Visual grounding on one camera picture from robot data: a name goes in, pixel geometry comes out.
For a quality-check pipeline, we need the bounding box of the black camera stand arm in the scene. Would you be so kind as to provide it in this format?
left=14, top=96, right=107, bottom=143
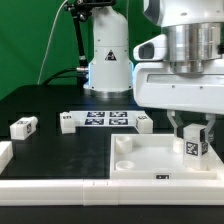
left=64, top=0, right=116, bottom=73

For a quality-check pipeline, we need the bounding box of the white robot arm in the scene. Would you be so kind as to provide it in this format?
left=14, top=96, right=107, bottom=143
left=133, top=0, right=224, bottom=115

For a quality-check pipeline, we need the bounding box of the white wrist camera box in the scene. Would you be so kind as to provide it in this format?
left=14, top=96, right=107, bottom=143
left=133, top=34, right=168, bottom=62

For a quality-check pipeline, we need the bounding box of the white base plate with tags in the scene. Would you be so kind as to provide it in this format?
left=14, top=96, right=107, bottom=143
left=70, top=110, right=147, bottom=127

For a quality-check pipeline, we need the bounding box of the white U-shaped obstacle fence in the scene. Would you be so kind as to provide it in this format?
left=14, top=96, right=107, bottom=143
left=0, top=151, right=224, bottom=206

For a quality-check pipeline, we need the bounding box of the white cable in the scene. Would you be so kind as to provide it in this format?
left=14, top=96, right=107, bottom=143
left=37, top=0, right=69, bottom=86

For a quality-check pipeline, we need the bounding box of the black cable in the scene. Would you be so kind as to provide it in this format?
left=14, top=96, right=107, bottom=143
left=41, top=68, right=89, bottom=87

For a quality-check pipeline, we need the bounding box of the white square table top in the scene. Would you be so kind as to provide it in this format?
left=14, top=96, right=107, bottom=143
left=110, top=134, right=219, bottom=180

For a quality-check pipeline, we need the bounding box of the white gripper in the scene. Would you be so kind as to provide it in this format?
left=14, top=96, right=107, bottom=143
left=133, top=61, right=224, bottom=143

